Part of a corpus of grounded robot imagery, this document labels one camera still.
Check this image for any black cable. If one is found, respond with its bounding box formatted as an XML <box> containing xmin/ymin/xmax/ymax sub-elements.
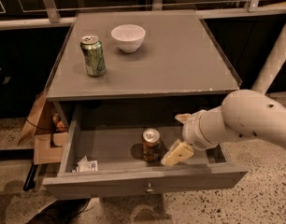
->
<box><xmin>22</xmin><ymin>115</ymin><xmax>62</xmax><ymax>133</ymax></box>

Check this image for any white paper packet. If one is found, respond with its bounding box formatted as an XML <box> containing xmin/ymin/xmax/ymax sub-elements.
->
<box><xmin>73</xmin><ymin>156</ymin><xmax>98</xmax><ymax>172</ymax></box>

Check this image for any green soda can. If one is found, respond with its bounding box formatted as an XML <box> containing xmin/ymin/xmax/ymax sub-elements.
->
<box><xmin>80</xmin><ymin>35</ymin><xmax>106</xmax><ymax>77</ymax></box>

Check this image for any brown cardboard box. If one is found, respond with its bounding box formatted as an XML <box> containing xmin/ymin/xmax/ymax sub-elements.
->
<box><xmin>18</xmin><ymin>91</ymin><xmax>68</xmax><ymax>164</ymax></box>

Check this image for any grey wooden cabinet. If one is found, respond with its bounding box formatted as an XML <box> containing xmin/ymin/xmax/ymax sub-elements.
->
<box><xmin>47</xmin><ymin>10</ymin><xmax>241</xmax><ymax>120</ymax></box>

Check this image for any metal drawer knob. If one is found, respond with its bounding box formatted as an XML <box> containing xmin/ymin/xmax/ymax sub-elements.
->
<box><xmin>145</xmin><ymin>184</ymin><xmax>155</xmax><ymax>194</ymax></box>

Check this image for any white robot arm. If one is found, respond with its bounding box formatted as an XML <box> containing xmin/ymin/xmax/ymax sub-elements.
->
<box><xmin>161</xmin><ymin>23</ymin><xmax>286</xmax><ymax>166</ymax></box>

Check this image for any open grey top drawer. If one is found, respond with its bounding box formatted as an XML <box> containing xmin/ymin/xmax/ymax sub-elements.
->
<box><xmin>43</xmin><ymin>105</ymin><xmax>248</xmax><ymax>200</ymax></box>

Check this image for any white ceramic bowl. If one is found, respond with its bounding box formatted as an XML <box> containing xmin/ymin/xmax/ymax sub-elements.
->
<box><xmin>111</xmin><ymin>24</ymin><xmax>146</xmax><ymax>53</ymax></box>

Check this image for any metal window railing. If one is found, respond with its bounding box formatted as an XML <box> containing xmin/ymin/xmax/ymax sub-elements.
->
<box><xmin>0</xmin><ymin>0</ymin><xmax>286</xmax><ymax>30</ymax></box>

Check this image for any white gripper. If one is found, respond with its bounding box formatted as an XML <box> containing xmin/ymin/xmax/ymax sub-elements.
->
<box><xmin>161</xmin><ymin>110</ymin><xmax>217</xmax><ymax>167</ymax></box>

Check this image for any black shoe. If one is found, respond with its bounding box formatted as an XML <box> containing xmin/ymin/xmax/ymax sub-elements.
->
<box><xmin>25</xmin><ymin>199</ymin><xmax>90</xmax><ymax>224</ymax></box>

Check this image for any orange soda can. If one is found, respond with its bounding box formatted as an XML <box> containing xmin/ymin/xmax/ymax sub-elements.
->
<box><xmin>142</xmin><ymin>129</ymin><xmax>161</xmax><ymax>162</ymax></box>

